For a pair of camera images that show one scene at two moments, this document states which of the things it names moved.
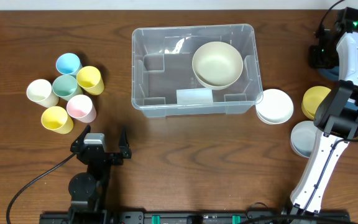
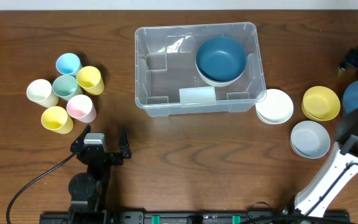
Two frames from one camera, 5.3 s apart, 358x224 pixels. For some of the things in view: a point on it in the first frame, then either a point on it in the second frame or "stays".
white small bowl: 276,107 stays
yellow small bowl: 312,98 stays
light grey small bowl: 303,135 stays
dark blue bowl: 331,74 → 220,58
